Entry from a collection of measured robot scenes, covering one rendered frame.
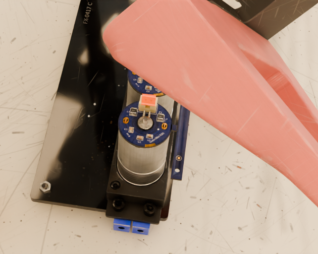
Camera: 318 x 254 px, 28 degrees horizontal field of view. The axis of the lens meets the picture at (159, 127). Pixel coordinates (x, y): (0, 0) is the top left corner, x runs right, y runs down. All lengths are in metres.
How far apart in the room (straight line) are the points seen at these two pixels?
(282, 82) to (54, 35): 0.25
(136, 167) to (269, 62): 0.16
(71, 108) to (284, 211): 0.13
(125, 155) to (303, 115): 0.16
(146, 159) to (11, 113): 0.10
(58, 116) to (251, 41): 0.21
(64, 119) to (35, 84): 0.04
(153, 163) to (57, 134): 0.07
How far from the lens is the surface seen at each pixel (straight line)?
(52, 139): 0.35
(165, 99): 0.31
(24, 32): 0.41
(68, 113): 0.36
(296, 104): 0.16
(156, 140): 0.29
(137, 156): 0.30
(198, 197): 0.35
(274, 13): 0.17
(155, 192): 0.32
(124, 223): 0.33
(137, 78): 0.31
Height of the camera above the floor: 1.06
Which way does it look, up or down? 59 degrees down
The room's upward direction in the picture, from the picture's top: 8 degrees clockwise
